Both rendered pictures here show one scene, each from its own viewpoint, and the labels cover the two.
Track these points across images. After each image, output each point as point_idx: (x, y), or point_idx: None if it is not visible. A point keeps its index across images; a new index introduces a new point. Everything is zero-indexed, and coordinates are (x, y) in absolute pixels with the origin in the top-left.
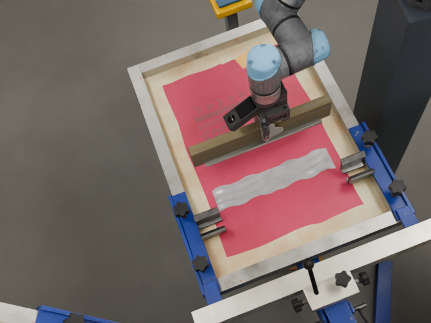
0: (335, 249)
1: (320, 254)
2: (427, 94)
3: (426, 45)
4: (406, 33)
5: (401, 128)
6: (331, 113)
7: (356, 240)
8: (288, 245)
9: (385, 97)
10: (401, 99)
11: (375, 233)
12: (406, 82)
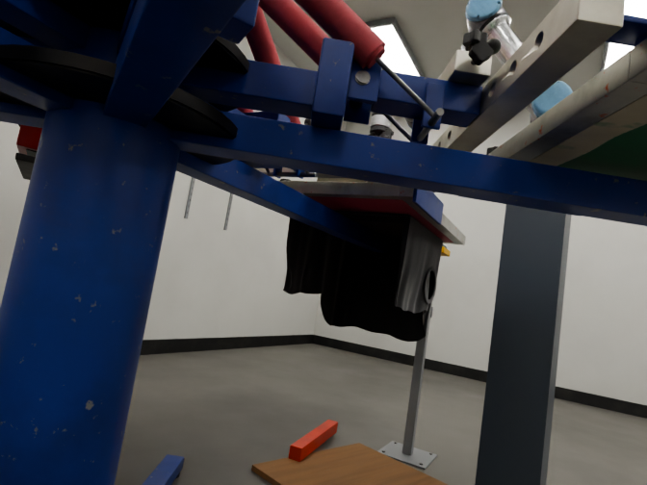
0: (339, 191)
1: (325, 188)
2: (551, 301)
3: None
4: None
5: (526, 370)
6: None
7: (359, 187)
8: None
9: (498, 275)
10: (517, 292)
11: (376, 191)
12: (519, 257)
